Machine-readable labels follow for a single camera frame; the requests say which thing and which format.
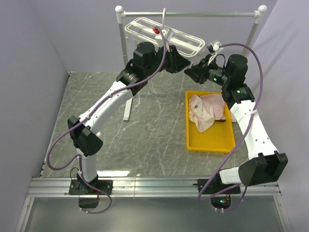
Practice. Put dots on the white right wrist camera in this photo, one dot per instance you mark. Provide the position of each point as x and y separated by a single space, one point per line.
214 49

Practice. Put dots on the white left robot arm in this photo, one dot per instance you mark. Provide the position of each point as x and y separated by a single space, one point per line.
147 61

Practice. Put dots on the pink underwear in tray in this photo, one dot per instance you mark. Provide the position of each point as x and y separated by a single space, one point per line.
214 103

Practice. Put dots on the white metal clothes rack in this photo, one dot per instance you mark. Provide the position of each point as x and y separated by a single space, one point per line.
124 17

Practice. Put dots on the white plastic clip hanger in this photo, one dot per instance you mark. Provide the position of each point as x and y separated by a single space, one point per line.
142 29

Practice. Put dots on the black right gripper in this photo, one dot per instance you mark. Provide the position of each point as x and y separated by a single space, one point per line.
198 72

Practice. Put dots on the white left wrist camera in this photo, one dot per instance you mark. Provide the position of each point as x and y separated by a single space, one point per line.
167 33

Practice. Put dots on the white pink underwear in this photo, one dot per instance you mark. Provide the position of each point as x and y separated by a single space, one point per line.
201 112

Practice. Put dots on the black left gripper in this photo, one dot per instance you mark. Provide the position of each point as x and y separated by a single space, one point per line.
177 62

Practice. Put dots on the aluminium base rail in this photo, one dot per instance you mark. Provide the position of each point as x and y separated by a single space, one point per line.
164 186

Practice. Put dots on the yellow plastic tray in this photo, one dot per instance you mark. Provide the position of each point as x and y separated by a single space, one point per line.
218 138

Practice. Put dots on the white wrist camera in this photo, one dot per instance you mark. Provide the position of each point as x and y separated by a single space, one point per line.
167 33
214 49

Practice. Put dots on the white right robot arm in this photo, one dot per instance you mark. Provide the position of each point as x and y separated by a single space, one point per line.
265 163

